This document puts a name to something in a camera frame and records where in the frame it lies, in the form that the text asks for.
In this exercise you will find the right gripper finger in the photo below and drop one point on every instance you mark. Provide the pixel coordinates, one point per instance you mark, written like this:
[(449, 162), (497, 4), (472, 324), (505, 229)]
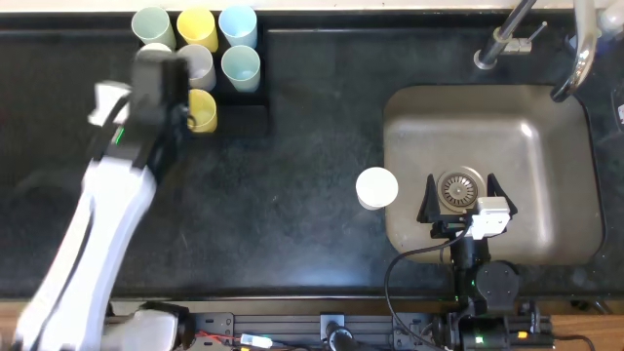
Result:
[(498, 189), (429, 205)]

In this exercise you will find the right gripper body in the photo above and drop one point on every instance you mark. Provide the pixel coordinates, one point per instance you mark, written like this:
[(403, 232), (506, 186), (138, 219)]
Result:
[(448, 228)]

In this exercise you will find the white cup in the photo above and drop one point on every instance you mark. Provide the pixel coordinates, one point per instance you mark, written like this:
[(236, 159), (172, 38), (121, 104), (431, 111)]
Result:
[(376, 187), (155, 47)]

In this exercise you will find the yellow cup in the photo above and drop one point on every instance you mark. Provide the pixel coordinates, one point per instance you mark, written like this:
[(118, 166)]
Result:
[(204, 111), (196, 28)]

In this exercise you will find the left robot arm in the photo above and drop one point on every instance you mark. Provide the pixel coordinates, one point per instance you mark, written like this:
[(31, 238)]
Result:
[(112, 205)]

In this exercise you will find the steel sink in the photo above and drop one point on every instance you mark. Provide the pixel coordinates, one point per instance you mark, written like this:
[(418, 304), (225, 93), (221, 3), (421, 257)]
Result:
[(536, 146)]

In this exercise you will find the steel tap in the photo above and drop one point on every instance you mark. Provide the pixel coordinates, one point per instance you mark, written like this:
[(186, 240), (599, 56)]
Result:
[(492, 46)]

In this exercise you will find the black tray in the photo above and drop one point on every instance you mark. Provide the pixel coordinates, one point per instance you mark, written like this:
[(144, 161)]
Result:
[(244, 117)]

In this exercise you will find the green cup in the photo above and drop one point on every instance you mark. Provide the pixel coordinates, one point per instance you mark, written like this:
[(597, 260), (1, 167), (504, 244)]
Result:
[(240, 68), (152, 27)]

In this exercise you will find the blue cup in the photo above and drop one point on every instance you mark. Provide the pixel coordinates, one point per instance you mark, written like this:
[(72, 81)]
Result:
[(238, 25)]

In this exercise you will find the grey cup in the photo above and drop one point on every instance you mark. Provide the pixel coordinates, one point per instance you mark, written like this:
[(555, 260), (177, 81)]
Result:
[(201, 66)]

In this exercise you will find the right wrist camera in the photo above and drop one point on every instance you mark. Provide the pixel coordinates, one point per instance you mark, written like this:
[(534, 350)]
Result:
[(492, 214)]

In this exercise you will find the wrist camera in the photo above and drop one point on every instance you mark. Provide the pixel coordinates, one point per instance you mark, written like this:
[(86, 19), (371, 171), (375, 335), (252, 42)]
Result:
[(492, 214), (105, 100)]

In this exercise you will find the mounting rail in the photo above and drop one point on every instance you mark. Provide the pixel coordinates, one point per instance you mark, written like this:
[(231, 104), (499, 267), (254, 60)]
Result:
[(283, 324)]

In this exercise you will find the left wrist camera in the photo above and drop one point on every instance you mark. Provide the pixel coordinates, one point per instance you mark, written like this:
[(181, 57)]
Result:
[(105, 100)]

